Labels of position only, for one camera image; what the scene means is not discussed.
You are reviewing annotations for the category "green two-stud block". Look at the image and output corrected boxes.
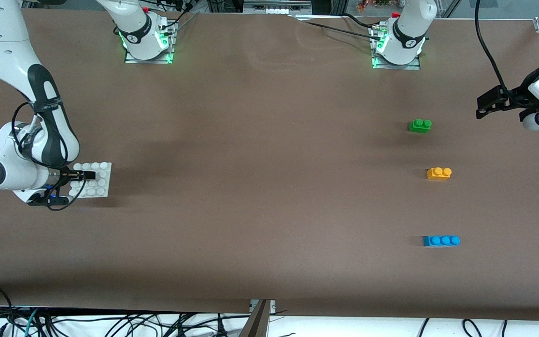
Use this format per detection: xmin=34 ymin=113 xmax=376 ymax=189
xmin=408 ymin=119 xmax=433 ymax=134

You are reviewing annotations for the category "blue three-stud block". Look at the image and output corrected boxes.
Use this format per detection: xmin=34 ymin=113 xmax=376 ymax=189
xmin=422 ymin=235 xmax=461 ymax=248

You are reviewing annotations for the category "dark metal beam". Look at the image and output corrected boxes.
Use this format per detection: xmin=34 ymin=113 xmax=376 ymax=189
xmin=238 ymin=300 xmax=271 ymax=337

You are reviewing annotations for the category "orange red clutter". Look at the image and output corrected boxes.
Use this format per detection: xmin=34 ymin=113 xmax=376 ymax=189
xmin=357 ymin=0 xmax=393 ymax=13

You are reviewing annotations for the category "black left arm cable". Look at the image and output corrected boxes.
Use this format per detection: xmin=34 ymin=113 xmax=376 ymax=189
xmin=474 ymin=0 xmax=513 ymax=101

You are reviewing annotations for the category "teal cable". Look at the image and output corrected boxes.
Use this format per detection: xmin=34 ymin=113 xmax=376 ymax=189
xmin=22 ymin=308 xmax=40 ymax=337

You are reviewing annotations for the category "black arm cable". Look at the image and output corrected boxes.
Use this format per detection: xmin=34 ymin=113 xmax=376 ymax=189
xmin=11 ymin=101 xmax=71 ymax=212
xmin=474 ymin=0 xmax=513 ymax=101

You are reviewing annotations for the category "white studded base plate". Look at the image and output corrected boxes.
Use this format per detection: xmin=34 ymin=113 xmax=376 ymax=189
xmin=66 ymin=162 xmax=112 ymax=199

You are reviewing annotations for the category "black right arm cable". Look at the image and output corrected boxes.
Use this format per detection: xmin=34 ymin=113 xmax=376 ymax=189
xmin=11 ymin=101 xmax=71 ymax=212

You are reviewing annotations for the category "black base cable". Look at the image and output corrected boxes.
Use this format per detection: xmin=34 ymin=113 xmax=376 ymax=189
xmin=150 ymin=0 xmax=200 ymax=36
xmin=303 ymin=21 xmax=377 ymax=36
xmin=341 ymin=13 xmax=383 ymax=28

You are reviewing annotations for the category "grey metal rack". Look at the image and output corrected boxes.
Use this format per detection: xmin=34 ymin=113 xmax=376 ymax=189
xmin=243 ymin=0 xmax=313 ymax=15

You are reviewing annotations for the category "brown table cover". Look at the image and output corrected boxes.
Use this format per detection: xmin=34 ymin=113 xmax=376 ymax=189
xmin=0 ymin=8 xmax=539 ymax=322

